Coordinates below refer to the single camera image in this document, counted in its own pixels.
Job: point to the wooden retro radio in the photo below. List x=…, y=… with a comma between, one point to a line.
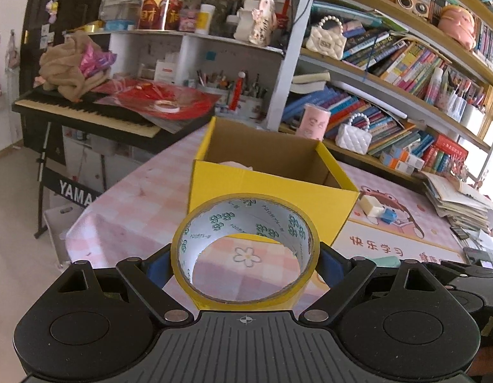
x=412, y=4

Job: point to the orange and white small box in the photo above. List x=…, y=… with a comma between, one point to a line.
x=412, y=160

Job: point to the red plastic packaging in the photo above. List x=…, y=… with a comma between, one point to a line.
x=190, y=105

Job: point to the white eraser block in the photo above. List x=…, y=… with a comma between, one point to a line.
x=370, y=206

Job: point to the stack of papers and notebooks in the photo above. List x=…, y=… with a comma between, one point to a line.
x=454, y=203

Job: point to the thick cream-paged book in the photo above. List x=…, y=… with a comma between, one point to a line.
x=310, y=81

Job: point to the red festive gift pack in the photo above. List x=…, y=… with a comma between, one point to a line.
x=160, y=6

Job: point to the pink cylinder container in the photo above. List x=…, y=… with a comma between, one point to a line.
x=312, y=121

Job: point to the mint green eraser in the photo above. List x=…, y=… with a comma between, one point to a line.
x=387, y=261

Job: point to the pink plush head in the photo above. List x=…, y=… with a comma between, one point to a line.
x=456, y=26

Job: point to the cream quilted handbag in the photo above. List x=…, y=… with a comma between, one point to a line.
x=324, y=42

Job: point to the black electric piano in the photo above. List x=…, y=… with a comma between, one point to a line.
x=91, y=115

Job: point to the white storage box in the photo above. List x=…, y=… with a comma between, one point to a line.
x=57, y=231

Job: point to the small black phone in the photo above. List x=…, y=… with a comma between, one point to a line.
x=459, y=233

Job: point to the row of slanted colourful books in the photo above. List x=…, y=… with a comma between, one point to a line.
x=362, y=107

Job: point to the white and yellow cup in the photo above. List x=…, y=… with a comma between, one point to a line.
x=204, y=20

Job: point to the white pen holder with pens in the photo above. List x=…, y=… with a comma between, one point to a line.
x=474, y=117

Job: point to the yellow cardboard box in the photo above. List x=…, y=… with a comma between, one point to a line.
x=270, y=187

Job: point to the orange blue small boxes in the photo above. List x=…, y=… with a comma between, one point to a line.
x=391, y=162

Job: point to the clear pen holder with pens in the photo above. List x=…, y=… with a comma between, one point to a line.
x=454, y=99

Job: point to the yellow tape roll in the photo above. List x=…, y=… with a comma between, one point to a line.
x=230, y=217

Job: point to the white corner shelf unit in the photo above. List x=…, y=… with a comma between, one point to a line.
x=186, y=54

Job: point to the white ceramic figurine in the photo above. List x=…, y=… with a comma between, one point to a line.
x=262, y=20

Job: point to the shiny pink bag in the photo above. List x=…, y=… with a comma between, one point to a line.
x=97, y=60

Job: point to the brown cloth bundle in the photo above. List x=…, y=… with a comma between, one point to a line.
x=63, y=68

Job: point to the desk organizer with pens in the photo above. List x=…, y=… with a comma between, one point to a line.
x=246, y=103

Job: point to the white box with red label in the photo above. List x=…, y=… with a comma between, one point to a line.
x=166, y=72

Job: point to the pink checked tablecloth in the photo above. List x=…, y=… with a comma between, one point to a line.
x=122, y=211

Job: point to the small pink box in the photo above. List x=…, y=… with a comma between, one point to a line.
x=187, y=20

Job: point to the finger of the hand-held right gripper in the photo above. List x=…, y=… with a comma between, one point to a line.
x=462, y=271

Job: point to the black piano stand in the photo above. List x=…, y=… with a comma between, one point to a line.
x=45, y=175

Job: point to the row of books beside cream handbag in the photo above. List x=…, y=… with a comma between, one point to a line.
x=406, y=64

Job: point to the red dictionary set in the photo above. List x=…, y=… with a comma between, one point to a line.
x=446, y=151

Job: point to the red dressed doll pen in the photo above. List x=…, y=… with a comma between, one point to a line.
x=236, y=91

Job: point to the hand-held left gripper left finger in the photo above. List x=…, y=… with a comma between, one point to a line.
x=158, y=265

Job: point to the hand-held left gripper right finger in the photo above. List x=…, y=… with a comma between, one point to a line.
x=330, y=265

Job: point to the pale round object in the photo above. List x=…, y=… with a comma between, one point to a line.
x=236, y=166

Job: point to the printed cartoon desk mat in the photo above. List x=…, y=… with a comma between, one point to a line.
x=390, y=243

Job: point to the white bookshelf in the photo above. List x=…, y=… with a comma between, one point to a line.
x=290, y=48

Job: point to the white tape roll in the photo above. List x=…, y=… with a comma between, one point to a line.
x=166, y=107

